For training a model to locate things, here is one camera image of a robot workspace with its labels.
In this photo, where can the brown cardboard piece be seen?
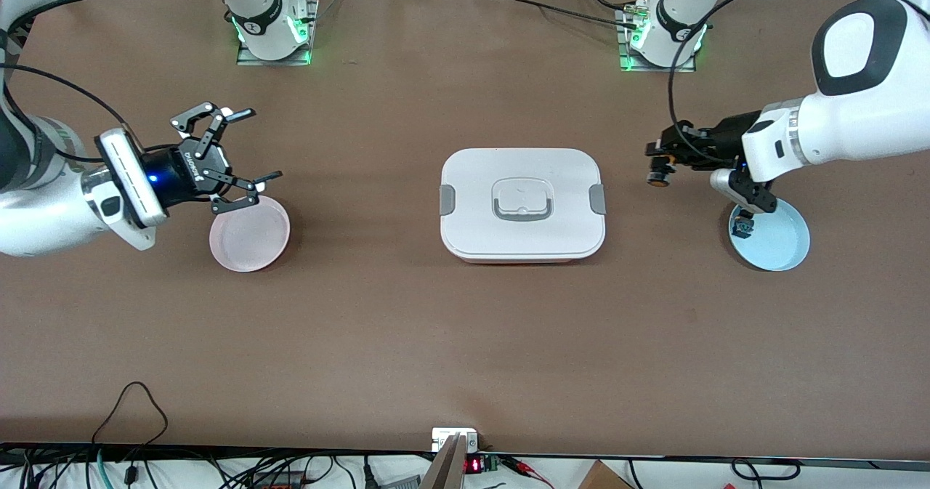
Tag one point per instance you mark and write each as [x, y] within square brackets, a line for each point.
[603, 477]

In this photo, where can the small white socket box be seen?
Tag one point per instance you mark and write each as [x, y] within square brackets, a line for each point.
[445, 437]

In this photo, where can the green push-button switch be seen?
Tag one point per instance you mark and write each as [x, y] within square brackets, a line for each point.
[742, 224]

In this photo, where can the slanted wooden slat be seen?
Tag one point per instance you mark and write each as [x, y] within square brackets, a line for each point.
[445, 467]

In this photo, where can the black table edge strip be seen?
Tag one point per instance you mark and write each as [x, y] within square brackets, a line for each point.
[218, 451]

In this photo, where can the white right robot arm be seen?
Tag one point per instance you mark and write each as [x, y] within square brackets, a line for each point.
[43, 213]

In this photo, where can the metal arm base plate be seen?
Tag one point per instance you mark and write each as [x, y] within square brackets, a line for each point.
[247, 59]
[626, 60]

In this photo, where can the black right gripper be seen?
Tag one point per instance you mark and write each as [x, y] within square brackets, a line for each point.
[176, 171]

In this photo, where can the light blue round plate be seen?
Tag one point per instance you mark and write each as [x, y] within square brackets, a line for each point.
[781, 242]

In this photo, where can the white lunch box grey clips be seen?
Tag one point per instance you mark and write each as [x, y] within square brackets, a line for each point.
[523, 242]

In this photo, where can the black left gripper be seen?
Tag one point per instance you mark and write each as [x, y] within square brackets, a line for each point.
[726, 139]

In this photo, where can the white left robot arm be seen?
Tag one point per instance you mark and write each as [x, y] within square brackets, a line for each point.
[857, 126]

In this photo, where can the orange push-button switch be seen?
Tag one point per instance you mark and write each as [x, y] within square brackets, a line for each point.
[660, 178]

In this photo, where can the red LED display module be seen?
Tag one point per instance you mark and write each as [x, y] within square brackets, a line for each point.
[476, 464]

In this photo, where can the pink round plate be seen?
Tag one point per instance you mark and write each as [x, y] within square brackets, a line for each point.
[249, 238]

